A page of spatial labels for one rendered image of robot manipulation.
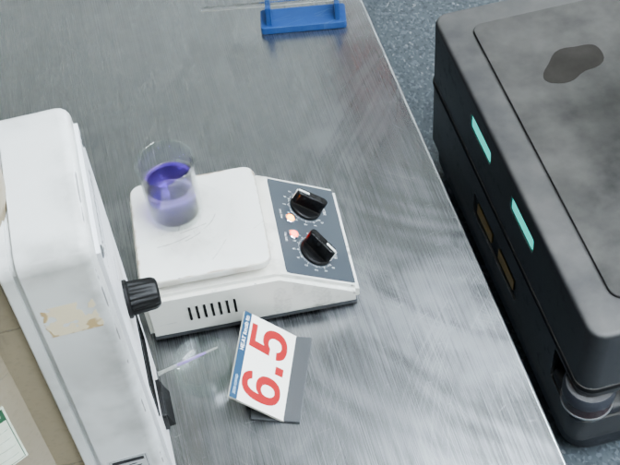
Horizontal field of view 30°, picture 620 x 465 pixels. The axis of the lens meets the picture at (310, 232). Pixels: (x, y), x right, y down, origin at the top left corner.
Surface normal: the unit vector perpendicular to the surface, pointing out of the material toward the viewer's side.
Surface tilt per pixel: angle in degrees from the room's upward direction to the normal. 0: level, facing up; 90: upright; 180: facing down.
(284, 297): 90
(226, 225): 0
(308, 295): 90
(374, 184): 0
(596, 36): 0
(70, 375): 90
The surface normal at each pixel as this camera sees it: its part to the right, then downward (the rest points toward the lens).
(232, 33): -0.07, -0.62
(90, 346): 0.25, 0.75
